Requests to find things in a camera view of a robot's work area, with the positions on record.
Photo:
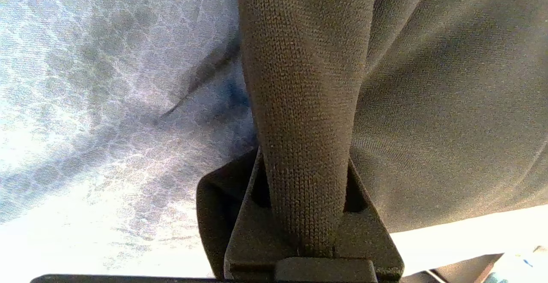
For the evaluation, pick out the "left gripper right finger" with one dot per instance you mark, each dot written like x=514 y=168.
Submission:
x=364 y=240

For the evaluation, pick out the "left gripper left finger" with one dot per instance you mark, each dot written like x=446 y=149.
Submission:
x=248 y=231

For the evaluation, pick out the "black hooded sweatshirt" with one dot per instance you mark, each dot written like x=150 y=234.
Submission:
x=428 y=103

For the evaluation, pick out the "blue bed sheet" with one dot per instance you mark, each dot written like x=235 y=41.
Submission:
x=107 y=103

